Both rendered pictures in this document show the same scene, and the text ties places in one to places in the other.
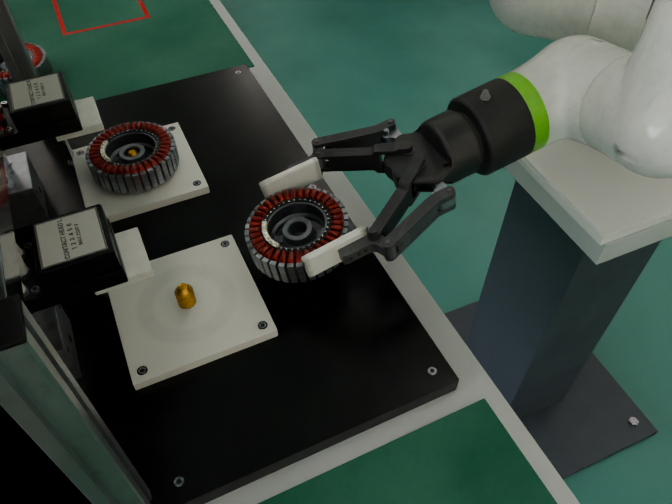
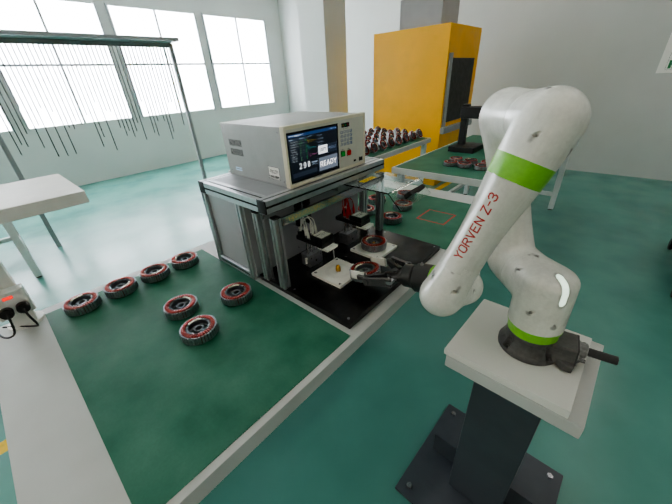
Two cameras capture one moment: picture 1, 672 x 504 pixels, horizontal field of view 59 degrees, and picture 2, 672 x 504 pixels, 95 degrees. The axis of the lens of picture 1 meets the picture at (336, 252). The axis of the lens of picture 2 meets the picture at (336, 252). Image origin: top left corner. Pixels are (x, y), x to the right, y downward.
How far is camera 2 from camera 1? 0.81 m
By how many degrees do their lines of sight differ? 54
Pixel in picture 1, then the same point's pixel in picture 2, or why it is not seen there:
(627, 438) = not seen: outside the picture
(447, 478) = (320, 334)
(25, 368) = (273, 225)
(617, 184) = (481, 348)
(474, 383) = (354, 332)
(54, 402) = (275, 235)
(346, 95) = (580, 327)
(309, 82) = not seen: hidden behind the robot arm
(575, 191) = (462, 336)
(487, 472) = (327, 341)
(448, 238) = not seen: hidden behind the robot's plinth
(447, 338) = (366, 323)
